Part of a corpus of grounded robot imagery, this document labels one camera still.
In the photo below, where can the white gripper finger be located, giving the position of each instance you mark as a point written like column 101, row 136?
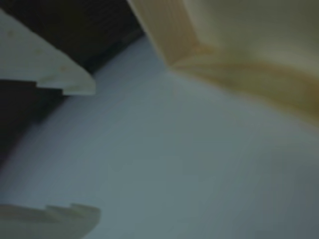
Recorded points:
column 37, row 224
column 30, row 57

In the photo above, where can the open wooden box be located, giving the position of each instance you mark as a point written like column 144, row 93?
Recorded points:
column 224, row 37

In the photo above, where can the dark brown furniture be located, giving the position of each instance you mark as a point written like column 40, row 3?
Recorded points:
column 74, row 25

